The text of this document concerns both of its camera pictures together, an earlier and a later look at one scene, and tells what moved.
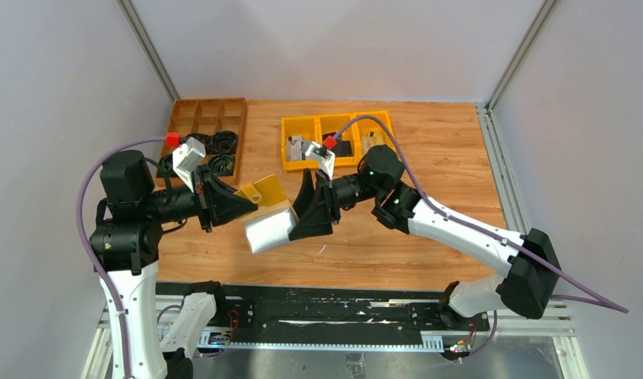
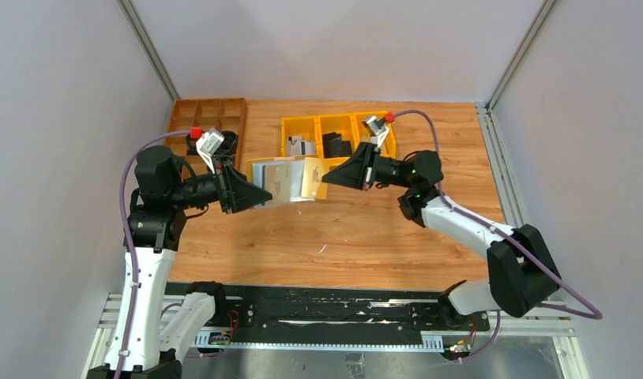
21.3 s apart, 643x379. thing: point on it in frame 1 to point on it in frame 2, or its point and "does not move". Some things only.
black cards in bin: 341,148 does not move
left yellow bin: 309,128 does not move
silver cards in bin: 296,148 does not move
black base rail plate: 329,316 does not move
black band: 206,139 to 191,144
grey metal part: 268,226 to 289,179
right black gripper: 317,219 to 360,170
